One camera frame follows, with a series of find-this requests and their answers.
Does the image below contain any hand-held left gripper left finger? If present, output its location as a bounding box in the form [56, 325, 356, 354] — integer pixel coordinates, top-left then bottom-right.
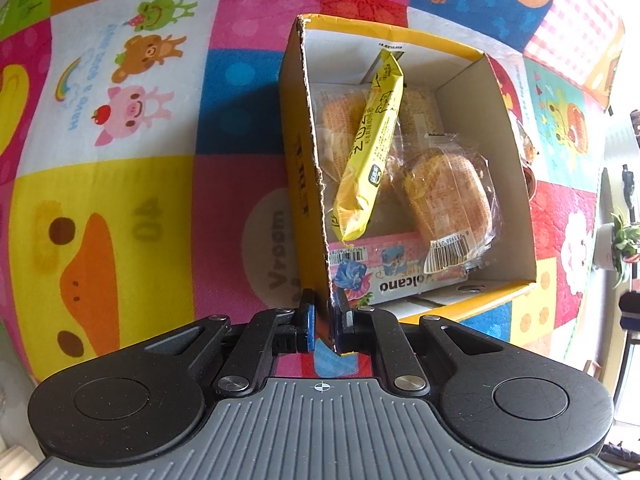
[150, 287, 318, 396]

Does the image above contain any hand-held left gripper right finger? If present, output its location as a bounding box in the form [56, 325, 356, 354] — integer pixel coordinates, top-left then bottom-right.
[332, 287, 503, 392]

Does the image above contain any pink volcano snack box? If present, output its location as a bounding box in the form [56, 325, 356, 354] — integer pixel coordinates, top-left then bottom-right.
[327, 232, 472, 309]

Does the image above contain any yellow cardboard box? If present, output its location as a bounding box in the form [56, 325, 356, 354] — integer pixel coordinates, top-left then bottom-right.
[277, 12, 539, 358]

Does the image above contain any bread with barcode label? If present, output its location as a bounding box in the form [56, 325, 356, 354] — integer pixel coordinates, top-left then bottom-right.
[392, 132, 499, 279]

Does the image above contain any yellow snack bar packet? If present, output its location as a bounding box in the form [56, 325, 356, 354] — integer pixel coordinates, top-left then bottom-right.
[331, 49, 405, 242]

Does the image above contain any orange bread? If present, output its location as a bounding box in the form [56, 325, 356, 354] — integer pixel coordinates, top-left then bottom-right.
[315, 87, 374, 186]

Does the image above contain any colourful printed play mat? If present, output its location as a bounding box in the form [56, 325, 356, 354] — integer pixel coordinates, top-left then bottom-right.
[0, 0, 629, 387]

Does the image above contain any white flower pot with plant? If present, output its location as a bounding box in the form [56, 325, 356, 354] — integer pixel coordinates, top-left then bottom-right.
[592, 207, 640, 291]

